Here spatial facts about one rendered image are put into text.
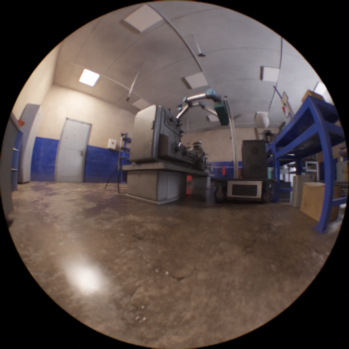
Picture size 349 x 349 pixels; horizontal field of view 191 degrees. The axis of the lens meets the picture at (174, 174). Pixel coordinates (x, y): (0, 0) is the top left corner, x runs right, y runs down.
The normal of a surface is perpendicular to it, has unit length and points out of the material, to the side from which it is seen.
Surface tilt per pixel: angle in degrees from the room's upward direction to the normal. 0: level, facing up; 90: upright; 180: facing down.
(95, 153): 90
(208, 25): 180
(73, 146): 90
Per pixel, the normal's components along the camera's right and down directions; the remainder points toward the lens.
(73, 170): 0.85, 0.01
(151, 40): -0.04, 1.00
